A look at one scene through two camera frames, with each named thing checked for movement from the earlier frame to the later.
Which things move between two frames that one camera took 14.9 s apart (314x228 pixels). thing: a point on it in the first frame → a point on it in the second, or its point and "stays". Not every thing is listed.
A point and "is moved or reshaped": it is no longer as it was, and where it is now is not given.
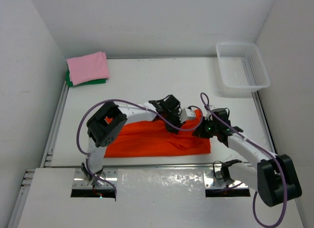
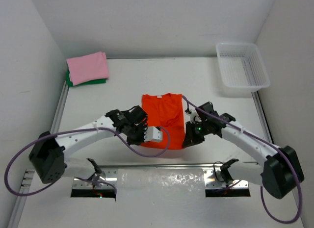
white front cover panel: (150, 198) stays
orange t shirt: (151, 138) is moved or reshaped
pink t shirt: (85, 68) stays
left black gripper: (178, 123) → (141, 139)
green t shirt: (92, 81) stays
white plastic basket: (242, 66) stays
